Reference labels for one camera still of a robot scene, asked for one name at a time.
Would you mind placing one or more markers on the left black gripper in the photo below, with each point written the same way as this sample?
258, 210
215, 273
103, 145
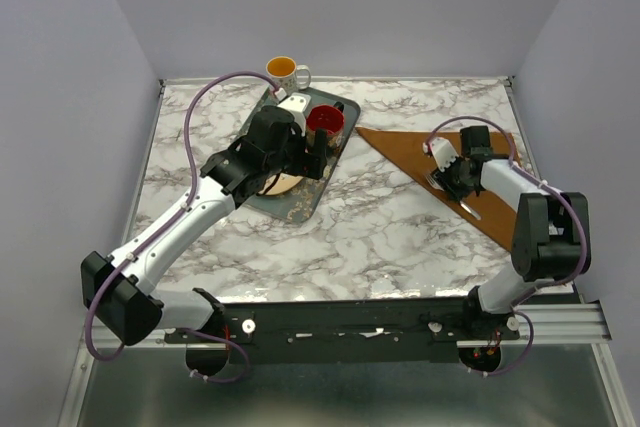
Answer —
309, 165

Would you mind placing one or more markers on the green floral tray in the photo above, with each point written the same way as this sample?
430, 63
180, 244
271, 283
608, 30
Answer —
298, 204

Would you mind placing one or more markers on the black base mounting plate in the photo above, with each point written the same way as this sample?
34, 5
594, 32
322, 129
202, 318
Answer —
393, 330

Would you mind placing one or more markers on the white mug yellow inside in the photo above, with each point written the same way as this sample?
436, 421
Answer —
289, 75

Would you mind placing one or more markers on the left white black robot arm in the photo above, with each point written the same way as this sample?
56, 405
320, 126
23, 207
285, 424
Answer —
120, 289

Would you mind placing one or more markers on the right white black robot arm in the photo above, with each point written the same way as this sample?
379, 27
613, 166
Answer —
550, 244

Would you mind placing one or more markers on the brown cloth napkin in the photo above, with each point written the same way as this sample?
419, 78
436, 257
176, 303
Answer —
405, 150

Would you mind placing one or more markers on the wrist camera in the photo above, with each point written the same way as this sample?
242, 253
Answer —
442, 151
299, 105

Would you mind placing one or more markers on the aluminium frame rail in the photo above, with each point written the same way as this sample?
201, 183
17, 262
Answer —
565, 324

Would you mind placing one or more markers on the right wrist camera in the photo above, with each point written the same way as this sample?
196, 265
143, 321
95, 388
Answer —
442, 151

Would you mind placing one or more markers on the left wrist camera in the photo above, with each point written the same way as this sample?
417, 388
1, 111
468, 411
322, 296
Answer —
299, 105

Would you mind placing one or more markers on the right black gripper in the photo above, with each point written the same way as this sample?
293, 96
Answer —
443, 179

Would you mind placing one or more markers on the red black mug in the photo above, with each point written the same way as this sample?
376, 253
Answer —
329, 118

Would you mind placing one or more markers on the silver fork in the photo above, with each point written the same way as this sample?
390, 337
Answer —
467, 208

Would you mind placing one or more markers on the peach floral plate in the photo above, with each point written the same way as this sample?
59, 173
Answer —
280, 184

